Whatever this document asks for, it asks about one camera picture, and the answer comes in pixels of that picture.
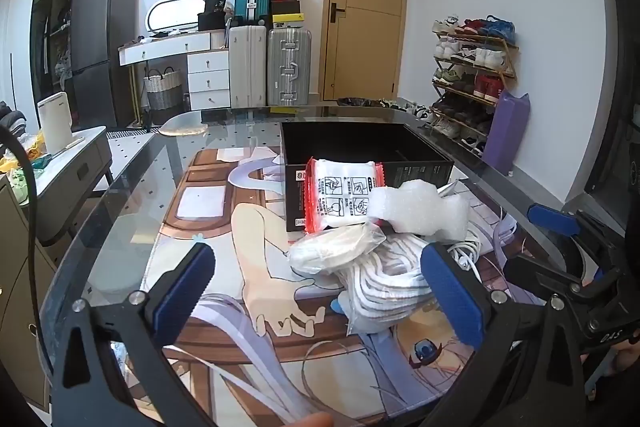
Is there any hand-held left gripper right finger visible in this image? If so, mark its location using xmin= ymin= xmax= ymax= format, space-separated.
xmin=420 ymin=241 xmax=588 ymax=427

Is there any white suitcase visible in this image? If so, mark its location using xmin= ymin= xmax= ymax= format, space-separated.
xmin=228 ymin=24 xmax=268 ymax=108

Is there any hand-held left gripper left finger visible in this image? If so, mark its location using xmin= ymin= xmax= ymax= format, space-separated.
xmin=50 ymin=242 xmax=221 ymax=427

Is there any white round stool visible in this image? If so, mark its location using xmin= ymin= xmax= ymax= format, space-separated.
xmin=160 ymin=109 xmax=207 ymax=138

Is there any red and white packet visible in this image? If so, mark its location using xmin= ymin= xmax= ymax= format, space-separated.
xmin=302 ymin=157 xmax=386 ymax=234

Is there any bag of striped rope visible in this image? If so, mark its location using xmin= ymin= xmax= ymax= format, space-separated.
xmin=332 ymin=234 xmax=451 ymax=339

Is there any person's right hand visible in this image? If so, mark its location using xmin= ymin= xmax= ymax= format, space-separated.
xmin=612 ymin=339 xmax=640 ymax=375

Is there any black cardboard box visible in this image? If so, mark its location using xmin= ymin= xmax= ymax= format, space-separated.
xmin=279 ymin=122 xmax=455 ymax=233

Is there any white cable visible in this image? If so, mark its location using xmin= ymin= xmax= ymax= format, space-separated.
xmin=444 ymin=227 xmax=484 ymax=282

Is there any wooden door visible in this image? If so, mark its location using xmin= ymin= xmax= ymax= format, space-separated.
xmin=322 ymin=0 xmax=408 ymax=102

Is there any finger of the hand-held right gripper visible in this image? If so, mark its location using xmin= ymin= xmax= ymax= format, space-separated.
xmin=502 ymin=254 xmax=588 ymax=295
xmin=527 ymin=203 xmax=626 ymax=260

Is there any purple bag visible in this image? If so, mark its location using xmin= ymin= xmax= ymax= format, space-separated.
xmin=482 ymin=89 xmax=531 ymax=176

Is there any oval mirror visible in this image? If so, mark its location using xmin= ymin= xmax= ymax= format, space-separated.
xmin=146 ymin=0 xmax=203 ymax=35

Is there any person's left hand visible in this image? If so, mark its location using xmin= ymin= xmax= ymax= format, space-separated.
xmin=279 ymin=411 xmax=334 ymax=427

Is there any printed desk mat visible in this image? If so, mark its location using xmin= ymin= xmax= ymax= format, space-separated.
xmin=145 ymin=142 xmax=531 ymax=427

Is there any pile of sneakers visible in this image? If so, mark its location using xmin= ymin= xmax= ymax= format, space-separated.
xmin=337 ymin=96 xmax=433 ymax=120

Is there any dark tall cabinet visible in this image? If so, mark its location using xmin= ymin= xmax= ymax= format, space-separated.
xmin=29 ymin=0 xmax=112 ymax=108

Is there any white dresser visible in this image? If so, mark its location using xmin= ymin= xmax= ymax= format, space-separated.
xmin=118 ymin=29 xmax=232 ymax=112

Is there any white foam wrap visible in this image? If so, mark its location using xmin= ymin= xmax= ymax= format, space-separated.
xmin=372 ymin=179 xmax=471 ymax=241

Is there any bag of cream rope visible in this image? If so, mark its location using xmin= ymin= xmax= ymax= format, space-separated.
xmin=287 ymin=219 xmax=388 ymax=279

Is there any silver suitcase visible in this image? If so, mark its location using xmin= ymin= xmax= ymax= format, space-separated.
xmin=266 ymin=28 xmax=313 ymax=106

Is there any grey side table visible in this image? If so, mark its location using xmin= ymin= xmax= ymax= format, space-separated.
xmin=20 ymin=126 xmax=114 ymax=249

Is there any white kettle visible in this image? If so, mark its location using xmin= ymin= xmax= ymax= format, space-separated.
xmin=37 ymin=92 xmax=74 ymax=156

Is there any dark refrigerator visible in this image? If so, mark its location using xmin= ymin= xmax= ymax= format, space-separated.
xmin=69 ymin=0 xmax=139 ymax=128

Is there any beige cabinet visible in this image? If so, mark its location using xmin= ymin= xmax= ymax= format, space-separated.
xmin=0 ymin=174 xmax=59 ymax=413

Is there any woven basket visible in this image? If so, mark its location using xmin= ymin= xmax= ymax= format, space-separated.
xmin=144 ymin=68 xmax=182 ymax=110

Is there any black storage box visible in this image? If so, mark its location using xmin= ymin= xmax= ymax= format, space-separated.
xmin=197 ymin=11 xmax=231 ymax=32

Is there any black cable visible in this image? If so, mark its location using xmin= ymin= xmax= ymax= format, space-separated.
xmin=0 ymin=124 xmax=57 ymax=380

